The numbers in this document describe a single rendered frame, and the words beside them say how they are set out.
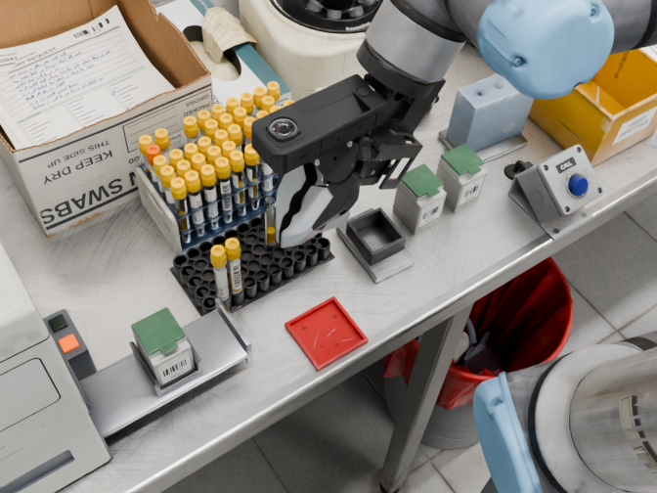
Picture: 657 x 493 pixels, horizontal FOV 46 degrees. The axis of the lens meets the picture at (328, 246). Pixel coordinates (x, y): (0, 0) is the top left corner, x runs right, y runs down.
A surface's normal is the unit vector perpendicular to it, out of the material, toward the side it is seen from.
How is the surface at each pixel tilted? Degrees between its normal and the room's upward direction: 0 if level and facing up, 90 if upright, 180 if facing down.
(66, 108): 1
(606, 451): 95
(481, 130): 90
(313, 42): 0
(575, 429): 88
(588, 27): 81
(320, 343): 0
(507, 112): 90
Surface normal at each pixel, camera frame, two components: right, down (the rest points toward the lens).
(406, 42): -0.37, 0.37
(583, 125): -0.83, 0.42
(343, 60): 0.43, 0.75
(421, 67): 0.17, 0.65
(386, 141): 0.46, -0.72
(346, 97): 0.07, -0.59
